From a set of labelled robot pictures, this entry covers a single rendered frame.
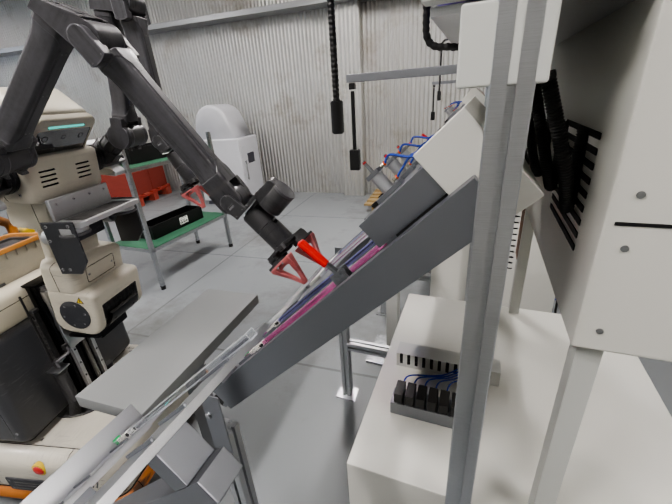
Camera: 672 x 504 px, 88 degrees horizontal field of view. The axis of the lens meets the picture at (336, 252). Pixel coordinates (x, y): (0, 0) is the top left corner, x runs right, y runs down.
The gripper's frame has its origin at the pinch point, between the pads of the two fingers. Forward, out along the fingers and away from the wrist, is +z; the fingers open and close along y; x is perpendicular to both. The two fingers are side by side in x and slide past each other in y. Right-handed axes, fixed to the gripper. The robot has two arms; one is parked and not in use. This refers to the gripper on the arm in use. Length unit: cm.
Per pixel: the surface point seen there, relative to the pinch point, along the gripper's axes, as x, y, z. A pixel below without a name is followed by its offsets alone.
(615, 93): -58, -15, 8
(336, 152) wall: 134, 407, -78
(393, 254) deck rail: -28.6, -21.6, 5.2
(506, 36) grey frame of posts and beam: -54, -25, -4
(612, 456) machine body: -23, -4, 68
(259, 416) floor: 101, 25, 33
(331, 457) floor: 73, 17, 60
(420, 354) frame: 2.4, 10.1, 37.0
